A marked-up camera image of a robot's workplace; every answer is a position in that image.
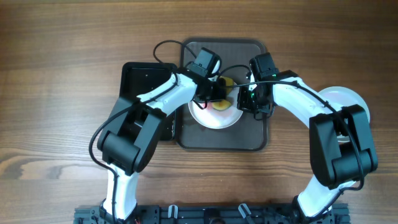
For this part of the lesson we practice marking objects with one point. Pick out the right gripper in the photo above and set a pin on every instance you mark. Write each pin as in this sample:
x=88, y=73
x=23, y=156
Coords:
x=243, y=103

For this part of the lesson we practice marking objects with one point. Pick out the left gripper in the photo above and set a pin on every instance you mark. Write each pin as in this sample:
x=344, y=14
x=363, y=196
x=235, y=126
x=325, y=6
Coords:
x=221, y=93

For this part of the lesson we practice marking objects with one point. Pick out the yellow green sponge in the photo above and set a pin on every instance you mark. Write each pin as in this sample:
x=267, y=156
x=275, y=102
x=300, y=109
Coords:
x=223, y=104

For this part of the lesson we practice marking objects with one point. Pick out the white plate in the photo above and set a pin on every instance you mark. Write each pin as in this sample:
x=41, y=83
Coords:
x=214, y=119

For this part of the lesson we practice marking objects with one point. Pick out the light grey plate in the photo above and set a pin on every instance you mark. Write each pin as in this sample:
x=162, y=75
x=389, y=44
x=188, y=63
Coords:
x=345, y=96

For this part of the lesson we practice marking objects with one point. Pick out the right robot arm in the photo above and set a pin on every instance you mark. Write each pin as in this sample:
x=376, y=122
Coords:
x=342, y=150

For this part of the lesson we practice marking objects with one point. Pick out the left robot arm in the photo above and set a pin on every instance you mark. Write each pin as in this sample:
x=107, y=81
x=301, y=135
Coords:
x=149, y=93

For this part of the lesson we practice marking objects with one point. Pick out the dark brown serving tray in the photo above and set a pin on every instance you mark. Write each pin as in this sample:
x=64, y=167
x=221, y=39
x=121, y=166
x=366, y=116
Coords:
x=248, y=132

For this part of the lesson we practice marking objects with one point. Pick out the black plastic bin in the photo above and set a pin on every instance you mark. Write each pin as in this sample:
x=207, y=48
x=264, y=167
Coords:
x=141, y=77

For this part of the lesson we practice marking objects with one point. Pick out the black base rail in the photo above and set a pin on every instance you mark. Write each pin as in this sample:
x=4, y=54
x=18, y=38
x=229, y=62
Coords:
x=154, y=214

